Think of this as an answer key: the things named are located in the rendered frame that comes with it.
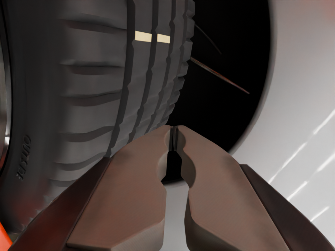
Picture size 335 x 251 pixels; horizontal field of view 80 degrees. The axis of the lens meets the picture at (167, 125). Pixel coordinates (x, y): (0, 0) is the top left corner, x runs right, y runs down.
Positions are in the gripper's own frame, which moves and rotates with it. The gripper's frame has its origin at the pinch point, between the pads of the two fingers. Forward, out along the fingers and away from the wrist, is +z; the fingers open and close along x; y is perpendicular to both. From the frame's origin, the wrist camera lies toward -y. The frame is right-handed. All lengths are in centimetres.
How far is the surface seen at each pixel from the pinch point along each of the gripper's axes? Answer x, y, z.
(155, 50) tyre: -2.0, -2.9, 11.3
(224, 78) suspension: 19, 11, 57
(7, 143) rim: -16.1, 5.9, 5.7
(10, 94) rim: -14.0, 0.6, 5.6
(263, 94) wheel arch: 18.7, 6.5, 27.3
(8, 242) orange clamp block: -18.1, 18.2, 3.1
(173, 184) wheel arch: 2.7, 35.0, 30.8
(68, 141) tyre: -8.2, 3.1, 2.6
